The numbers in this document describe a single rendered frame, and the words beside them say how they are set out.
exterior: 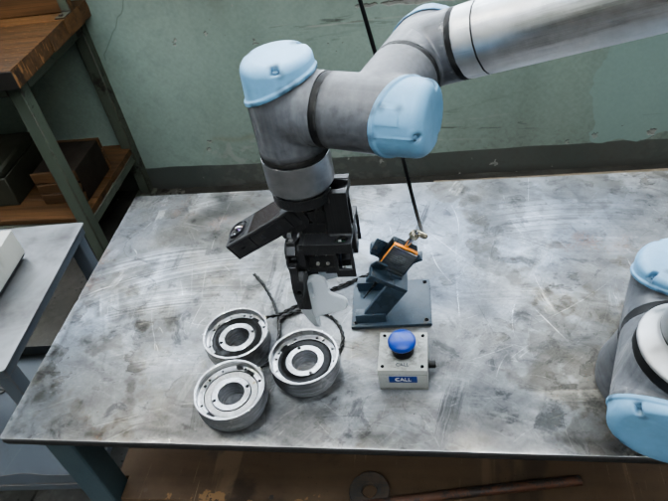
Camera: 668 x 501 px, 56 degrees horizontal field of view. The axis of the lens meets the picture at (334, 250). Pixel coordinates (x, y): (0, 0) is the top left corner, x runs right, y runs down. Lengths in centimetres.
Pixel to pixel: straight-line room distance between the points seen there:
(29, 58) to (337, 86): 175
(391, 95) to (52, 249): 119
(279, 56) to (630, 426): 50
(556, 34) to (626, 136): 207
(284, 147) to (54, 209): 206
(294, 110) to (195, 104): 207
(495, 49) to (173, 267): 78
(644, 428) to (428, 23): 46
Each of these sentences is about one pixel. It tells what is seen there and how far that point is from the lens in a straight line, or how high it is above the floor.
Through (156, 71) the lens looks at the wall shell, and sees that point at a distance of 265.
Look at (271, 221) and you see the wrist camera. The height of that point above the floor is 112.
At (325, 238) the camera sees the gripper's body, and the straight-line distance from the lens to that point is 72.
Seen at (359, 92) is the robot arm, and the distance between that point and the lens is 59.
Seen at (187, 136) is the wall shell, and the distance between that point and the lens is 276.
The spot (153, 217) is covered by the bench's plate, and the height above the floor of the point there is 80.
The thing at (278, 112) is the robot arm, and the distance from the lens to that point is 62.
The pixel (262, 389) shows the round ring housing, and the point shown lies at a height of 84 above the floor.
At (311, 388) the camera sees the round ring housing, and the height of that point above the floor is 83.
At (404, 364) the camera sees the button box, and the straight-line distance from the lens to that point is 91.
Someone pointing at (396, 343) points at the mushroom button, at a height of 87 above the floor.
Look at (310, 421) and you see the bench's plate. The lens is 93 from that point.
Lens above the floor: 156
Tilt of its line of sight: 41 degrees down
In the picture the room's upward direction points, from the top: 11 degrees counter-clockwise
